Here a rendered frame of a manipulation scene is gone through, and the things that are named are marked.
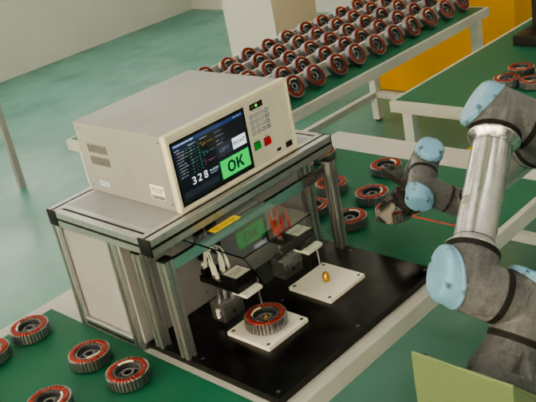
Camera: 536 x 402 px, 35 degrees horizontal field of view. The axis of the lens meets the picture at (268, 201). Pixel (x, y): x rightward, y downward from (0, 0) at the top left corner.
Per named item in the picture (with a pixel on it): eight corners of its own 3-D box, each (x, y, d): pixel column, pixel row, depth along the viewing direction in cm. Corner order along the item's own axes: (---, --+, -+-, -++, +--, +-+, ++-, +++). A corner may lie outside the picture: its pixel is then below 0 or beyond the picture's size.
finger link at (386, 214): (378, 234, 249) (399, 214, 244) (367, 218, 251) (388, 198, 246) (384, 234, 251) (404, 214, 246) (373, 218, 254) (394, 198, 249)
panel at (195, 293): (308, 233, 266) (292, 143, 254) (146, 343, 225) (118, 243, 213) (305, 232, 267) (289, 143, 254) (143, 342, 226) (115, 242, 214)
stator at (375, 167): (380, 182, 295) (378, 171, 294) (365, 171, 305) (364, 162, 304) (408, 172, 298) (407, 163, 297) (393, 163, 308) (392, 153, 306)
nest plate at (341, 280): (364, 277, 236) (364, 273, 235) (331, 304, 227) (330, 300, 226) (323, 265, 246) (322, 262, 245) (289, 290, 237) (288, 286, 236)
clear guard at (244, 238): (332, 238, 209) (328, 217, 207) (266, 285, 194) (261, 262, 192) (238, 214, 231) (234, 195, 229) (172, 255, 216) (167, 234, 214)
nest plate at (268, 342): (309, 321, 221) (308, 317, 220) (269, 352, 212) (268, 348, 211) (266, 306, 231) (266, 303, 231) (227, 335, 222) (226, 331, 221)
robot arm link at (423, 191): (451, 207, 219) (455, 174, 225) (411, 191, 217) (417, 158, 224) (435, 222, 225) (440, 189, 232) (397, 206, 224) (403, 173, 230)
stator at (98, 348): (64, 363, 228) (60, 352, 226) (100, 344, 233) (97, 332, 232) (82, 380, 219) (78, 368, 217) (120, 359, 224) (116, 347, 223)
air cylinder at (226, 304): (246, 309, 232) (242, 292, 229) (226, 323, 227) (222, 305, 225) (232, 305, 235) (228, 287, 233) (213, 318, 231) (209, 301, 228)
